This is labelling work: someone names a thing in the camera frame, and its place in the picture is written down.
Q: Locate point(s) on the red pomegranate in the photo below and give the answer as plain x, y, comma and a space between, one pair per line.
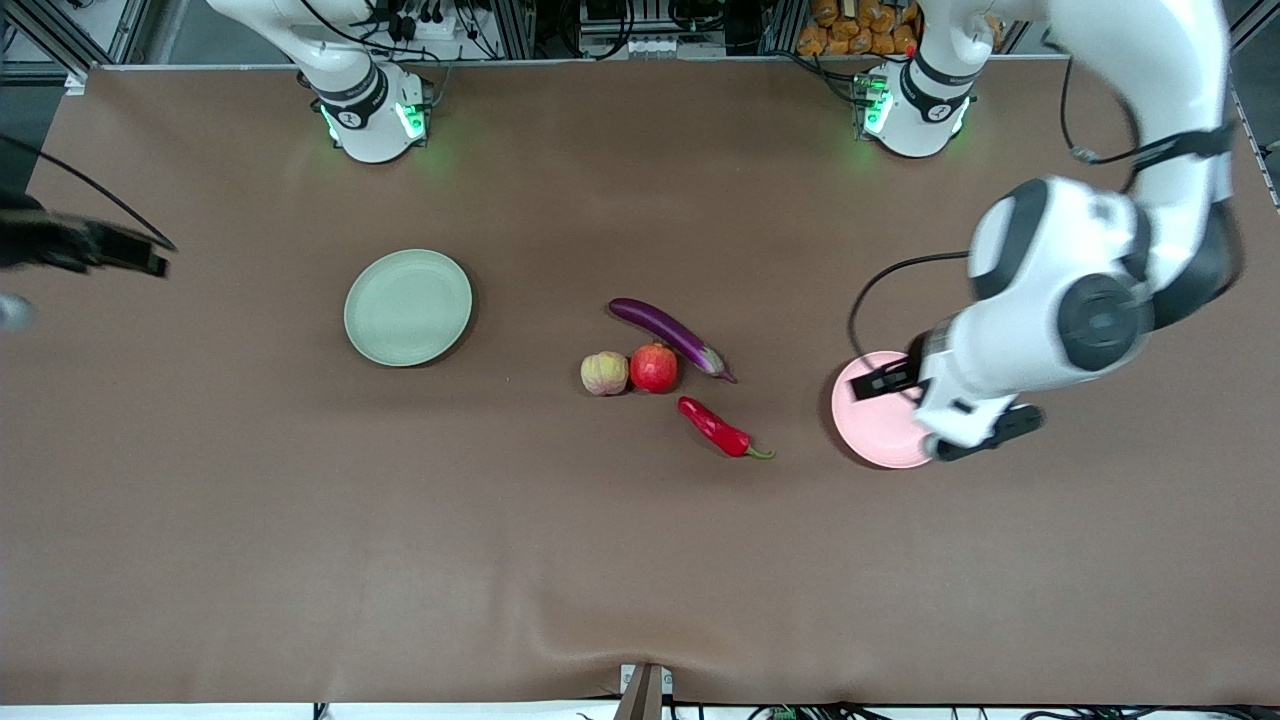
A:
654, 368

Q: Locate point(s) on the white power strip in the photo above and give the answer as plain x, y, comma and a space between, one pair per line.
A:
430, 20

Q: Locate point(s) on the red chili pepper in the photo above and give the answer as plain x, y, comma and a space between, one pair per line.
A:
710, 425

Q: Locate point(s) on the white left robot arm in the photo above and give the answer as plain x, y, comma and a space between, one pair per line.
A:
1180, 60

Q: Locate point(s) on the brown table cloth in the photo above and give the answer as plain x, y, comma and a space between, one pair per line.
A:
640, 550

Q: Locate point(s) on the white terminal block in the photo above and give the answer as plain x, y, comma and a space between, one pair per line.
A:
675, 46

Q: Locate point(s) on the yellow pink peach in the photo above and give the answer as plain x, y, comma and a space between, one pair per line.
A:
604, 373

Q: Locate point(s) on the metal bracket at table edge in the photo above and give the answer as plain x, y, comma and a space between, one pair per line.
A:
646, 692

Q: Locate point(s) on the light green round plate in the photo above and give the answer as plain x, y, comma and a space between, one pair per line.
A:
408, 307

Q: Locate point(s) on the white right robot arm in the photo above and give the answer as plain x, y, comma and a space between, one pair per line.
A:
370, 130

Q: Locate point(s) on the bag of orange items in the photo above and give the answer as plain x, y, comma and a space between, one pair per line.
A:
860, 30

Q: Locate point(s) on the pink round plate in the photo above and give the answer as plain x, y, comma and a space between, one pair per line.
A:
870, 430

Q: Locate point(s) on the purple eggplant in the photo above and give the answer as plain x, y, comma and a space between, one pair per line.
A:
665, 325

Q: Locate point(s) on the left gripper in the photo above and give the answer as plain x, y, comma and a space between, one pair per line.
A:
912, 362

